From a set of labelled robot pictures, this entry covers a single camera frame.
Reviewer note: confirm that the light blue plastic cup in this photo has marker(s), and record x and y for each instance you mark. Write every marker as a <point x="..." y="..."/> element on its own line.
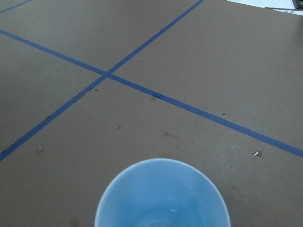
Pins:
<point x="161" y="192"/>

